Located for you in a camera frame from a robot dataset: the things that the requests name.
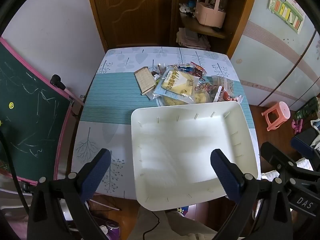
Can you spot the brown wooden door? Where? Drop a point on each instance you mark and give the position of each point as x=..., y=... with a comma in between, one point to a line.
x=134, y=23

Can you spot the rice cake clear packet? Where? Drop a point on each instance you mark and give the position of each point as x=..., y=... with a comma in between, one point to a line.
x=167, y=101

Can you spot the red candy clear packet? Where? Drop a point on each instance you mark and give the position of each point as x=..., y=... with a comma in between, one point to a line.
x=204, y=85

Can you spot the folded cloth stack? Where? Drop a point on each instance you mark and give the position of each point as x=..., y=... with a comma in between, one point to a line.
x=190, y=39

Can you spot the sliding wardrobe doors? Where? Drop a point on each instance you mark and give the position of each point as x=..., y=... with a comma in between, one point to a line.
x=273, y=61

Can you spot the yellow bread blue packet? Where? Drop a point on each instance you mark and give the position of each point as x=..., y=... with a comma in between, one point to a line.
x=178, y=85

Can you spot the clear bag printed text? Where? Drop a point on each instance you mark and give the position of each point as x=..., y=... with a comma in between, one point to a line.
x=222, y=81

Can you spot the red white triangular snack packet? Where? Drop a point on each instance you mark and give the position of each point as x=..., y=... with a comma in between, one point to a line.
x=219, y=94

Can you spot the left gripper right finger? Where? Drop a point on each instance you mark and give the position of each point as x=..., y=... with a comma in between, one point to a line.
x=229, y=175

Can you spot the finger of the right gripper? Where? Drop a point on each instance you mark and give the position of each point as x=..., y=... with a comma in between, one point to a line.
x=303, y=146
x=275, y=157

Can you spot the pink plastic stool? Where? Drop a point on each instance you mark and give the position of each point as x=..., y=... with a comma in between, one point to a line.
x=276, y=115

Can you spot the green chalkboard pink frame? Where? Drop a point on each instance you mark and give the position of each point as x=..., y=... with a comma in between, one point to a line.
x=34, y=116

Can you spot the white plastic tray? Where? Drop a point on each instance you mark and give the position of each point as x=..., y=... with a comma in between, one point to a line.
x=171, y=148

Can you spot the brown cracker box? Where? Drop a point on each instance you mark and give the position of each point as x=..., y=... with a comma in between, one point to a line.
x=145, y=80

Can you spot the patterned teal tablecloth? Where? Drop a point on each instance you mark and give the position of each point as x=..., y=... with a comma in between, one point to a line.
x=114, y=94

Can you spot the wooden shelf unit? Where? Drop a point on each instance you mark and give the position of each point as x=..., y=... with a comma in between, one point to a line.
x=224, y=40

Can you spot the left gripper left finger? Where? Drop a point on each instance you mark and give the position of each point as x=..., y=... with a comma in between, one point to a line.
x=92, y=174

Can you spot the wall poster chart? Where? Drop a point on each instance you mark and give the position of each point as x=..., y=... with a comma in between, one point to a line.
x=290, y=12

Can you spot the dark cake red-seal packet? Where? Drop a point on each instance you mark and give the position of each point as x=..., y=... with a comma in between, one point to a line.
x=198, y=70

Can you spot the pink basket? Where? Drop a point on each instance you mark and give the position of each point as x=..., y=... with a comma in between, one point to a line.
x=210, y=13

